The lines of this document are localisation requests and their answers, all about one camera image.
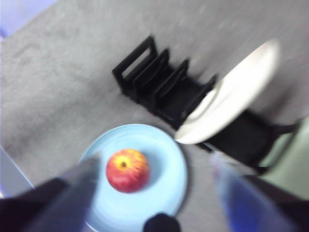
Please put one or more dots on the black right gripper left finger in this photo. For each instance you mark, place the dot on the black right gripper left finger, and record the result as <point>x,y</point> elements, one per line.
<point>60,205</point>

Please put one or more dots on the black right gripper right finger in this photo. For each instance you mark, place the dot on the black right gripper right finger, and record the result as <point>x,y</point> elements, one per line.
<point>253,207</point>

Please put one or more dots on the red apple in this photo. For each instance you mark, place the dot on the red apple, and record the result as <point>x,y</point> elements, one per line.
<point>128,171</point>

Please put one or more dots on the blue plate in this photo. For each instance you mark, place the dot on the blue plate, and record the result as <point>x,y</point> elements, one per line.
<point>164,154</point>

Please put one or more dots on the green plate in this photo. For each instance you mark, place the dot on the green plate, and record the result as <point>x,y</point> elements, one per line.
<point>299,154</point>

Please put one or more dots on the white plate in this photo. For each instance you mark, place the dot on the white plate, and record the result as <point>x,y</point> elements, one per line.
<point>231,101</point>

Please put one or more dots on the black plate rack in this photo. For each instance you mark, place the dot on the black plate rack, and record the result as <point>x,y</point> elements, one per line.
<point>173,101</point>

